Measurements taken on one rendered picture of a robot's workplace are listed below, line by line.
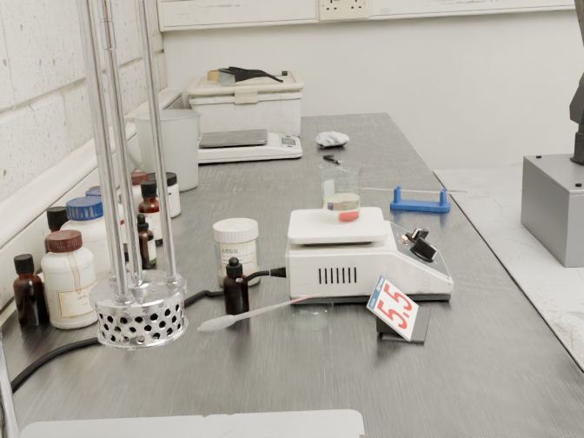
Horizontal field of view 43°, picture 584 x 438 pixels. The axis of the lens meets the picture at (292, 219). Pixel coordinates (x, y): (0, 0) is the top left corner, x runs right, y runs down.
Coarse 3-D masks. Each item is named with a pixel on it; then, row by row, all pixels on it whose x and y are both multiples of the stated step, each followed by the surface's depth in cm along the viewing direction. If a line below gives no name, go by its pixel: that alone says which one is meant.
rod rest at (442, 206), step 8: (400, 192) 129; (440, 192) 124; (400, 200) 129; (408, 200) 129; (416, 200) 129; (440, 200) 125; (392, 208) 128; (400, 208) 127; (408, 208) 127; (416, 208) 126; (424, 208) 126; (432, 208) 125; (440, 208) 124; (448, 208) 125
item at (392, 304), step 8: (384, 288) 85; (392, 288) 87; (384, 296) 83; (392, 296) 85; (400, 296) 86; (376, 304) 81; (384, 304) 82; (392, 304) 83; (400, 304) 84; (408, 304) 86; (384, 312) 80; (392, 312) 82; (400, 312) 83; (408, 312) 84; (392, 320) 80; (400, 320) 81; (408, 320) 83; (400, 328) 80
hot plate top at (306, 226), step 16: (368, 208) 98; (304, 224) 93; (320, 224) 92; (336, 224) 92; (352, 224) 92; (368, 224) 91; (384, 224) 91; (288, 240) 89; (304, 240) 88; (320, 240) 88; (336, 240) 88; (352, 240) 88; (368, 240) 87
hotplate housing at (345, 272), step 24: (384, 240) 91; (288, 264) 89; (312, 264) 88; (336, 264) 88; (360, 264) 88; (384, 264) 88; (408, 264) 88; (288, 288) 90; (312, 288) 89; (336, 288) 89; (360, 288) 89; (408, 288) 88; (432, 288) 88
